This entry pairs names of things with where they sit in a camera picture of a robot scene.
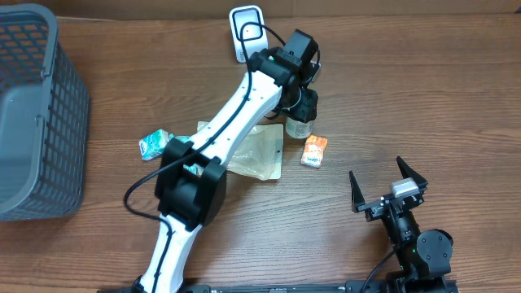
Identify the orange small box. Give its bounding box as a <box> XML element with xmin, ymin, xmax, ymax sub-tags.
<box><xmin>300</xmin><ymin>135</ymin><xmax>328</xmax><ymax>168</ymax></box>

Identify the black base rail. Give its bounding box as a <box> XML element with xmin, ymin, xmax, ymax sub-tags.
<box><xmin>97</xmin><ymin>278</ymin><xmax>461</xmax><ymax>293</ymax></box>

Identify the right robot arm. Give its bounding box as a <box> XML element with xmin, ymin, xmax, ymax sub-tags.
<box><xmin>345</xmin><ymin>156</ymin><xmax>458</xmax><ymax>293</ymax></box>

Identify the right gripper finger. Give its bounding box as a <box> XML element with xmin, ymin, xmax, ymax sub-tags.
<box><xmin>396</xmin><ymin>156</ymin><xmax>427</xmax><ymax>188</ymax></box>
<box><xmin>348</xmin><ymin>171</ymin><xmax>366</xmax><ymax>212</ymax></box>

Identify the beige plastic pouch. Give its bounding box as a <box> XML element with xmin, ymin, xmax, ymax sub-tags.
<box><xmin>196</xmin><ymin>120</ymin><xmax>285</xmax><ymax>181</ymax></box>

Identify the white barcode scanner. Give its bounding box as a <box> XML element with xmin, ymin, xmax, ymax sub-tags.
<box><xmin>229</xmin><ymin>5</ymin><xmax>269</xmax><ymax>63</ymax></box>

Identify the green lid jar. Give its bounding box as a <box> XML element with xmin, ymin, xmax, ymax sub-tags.
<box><xmin>286</xmin><ymin>117</ymin><xmax>314</xmax><ymax>139</ymax></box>

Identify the teal white small box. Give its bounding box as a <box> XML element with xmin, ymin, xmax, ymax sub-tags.
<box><xmin>138</xmin><ymin>129</ymin><xmax>174</xmax><ymax>161</ymax></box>

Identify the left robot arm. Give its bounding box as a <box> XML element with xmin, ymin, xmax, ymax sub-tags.
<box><xmin>130</xmin><ymin>29</ymin><xmax>320</xmax><ymax>293</ymax></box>

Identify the teal snack packet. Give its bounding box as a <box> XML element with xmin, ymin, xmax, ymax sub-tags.
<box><xmin>169</xmin><ymin>133</ymin><xmax>203</xmax><ymax>177</ymax></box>

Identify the grey plastic mesh basket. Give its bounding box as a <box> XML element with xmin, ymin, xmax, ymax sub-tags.
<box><xmin>1</xmin><ymin>4</ymin><xmax>91</xmax><ymax>221</ymax></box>

